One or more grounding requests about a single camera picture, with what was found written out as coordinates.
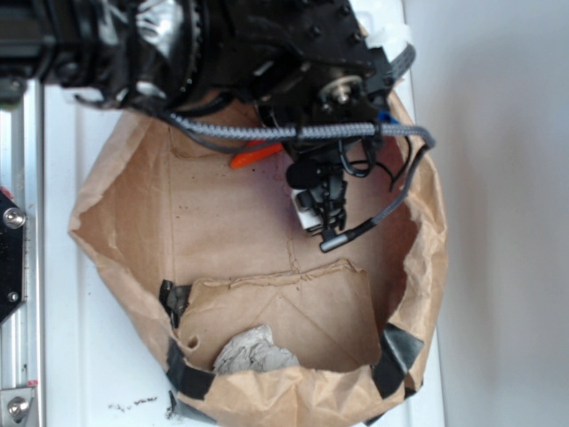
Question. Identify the black tape strip left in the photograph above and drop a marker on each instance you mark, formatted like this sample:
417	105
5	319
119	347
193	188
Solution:
192	382

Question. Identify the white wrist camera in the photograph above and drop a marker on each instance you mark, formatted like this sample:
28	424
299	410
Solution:
309	218

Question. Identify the orange carrot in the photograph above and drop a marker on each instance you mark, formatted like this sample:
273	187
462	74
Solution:
244	159

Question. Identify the black mounting plate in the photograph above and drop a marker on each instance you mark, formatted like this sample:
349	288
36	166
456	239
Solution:
13	223

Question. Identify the brown paper bag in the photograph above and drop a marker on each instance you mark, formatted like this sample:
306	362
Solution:
157	207

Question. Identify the aluminium frame rail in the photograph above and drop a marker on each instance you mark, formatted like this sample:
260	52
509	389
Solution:
22	398

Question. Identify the crumpled white paper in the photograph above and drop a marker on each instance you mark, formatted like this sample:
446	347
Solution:
253	350

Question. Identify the black tape strip right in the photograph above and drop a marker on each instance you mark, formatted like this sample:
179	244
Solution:
399	350

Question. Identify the black tape upper left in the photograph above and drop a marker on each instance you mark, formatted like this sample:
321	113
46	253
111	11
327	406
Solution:
174	299

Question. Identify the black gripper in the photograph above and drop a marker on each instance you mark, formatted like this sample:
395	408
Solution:
322	85

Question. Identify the black tape strip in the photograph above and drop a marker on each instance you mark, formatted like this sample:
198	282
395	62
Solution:
192	382
399	350

